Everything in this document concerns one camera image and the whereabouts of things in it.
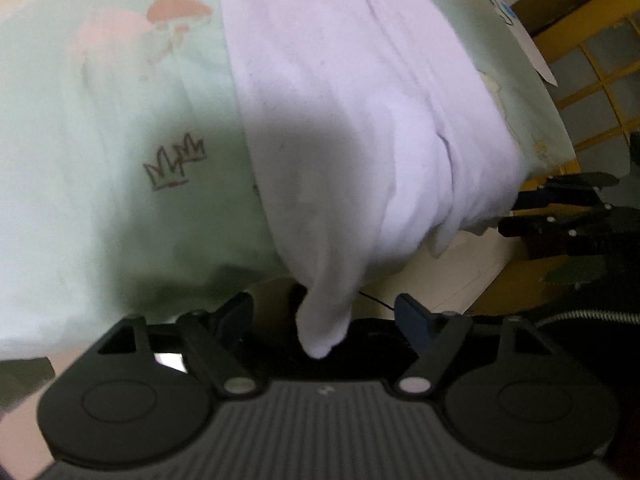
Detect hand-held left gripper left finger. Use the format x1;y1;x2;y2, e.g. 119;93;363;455
97;292;264;400

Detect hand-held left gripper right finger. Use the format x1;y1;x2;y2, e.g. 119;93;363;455
392;294;557;400

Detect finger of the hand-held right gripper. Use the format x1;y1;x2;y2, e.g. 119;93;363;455
497;205;640;262
515;172;623;208

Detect white shirt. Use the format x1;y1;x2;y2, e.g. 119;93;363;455
217;0;526;360

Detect white paper sheet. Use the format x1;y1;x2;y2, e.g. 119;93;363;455
470;0;559;87

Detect pale green printed bedsheet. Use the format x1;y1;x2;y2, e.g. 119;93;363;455
0;0;576;361

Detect black cable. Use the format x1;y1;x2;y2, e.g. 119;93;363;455
357;290;402;312

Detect grey coiled cable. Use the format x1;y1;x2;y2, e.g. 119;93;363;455
539;309;640;330

